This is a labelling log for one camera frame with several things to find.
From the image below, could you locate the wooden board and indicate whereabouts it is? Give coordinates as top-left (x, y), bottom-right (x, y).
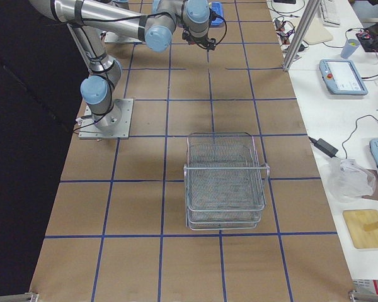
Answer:
top-left (343, 209), bottom-right (378, 249)

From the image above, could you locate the blue plastic cup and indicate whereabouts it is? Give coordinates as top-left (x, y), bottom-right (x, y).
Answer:
top-left (340, 38), bottom-right (360, 59)

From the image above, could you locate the aluminium frame post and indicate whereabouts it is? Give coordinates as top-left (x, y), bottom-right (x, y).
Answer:
top-left (282, 0), bottom-right (320, 72)

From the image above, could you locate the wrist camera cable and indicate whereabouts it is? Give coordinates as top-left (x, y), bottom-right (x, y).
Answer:
top-left (188, 8), bottom-right (228, 53)

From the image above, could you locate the black power adapter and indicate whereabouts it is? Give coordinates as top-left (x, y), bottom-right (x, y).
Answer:
top-left (309, 137), bottom-right (338, 158)

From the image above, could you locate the beige pad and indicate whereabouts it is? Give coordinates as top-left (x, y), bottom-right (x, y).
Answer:
top-left (304, 18), bottom-right (333, 45)

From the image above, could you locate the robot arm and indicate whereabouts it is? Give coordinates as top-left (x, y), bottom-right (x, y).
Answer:
top-left (31, 1), bottom-right (219, 139)

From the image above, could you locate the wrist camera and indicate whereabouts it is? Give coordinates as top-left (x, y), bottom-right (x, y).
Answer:
top-left (182, 27), bottom-right (192, 44)

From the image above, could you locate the white keyboard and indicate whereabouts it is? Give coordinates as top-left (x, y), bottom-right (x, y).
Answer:
top-left (318, 0), bottom-right (341, 27)

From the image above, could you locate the clear plastic bag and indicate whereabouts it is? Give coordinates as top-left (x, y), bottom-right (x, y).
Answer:
top-left (327, 158), bottom-right (377, 199)

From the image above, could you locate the wire mesh shelf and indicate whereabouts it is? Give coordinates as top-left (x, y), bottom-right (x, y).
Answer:
top-left (183, 132), bottom-right (270, 230)

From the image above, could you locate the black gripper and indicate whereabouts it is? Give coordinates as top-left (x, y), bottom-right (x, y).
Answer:
top-left (192, 31), bottom-right (217, 50)

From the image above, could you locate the blue plastic tray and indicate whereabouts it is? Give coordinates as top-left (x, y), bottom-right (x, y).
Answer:
top-left (209, 1), bottom-right (224, 28)

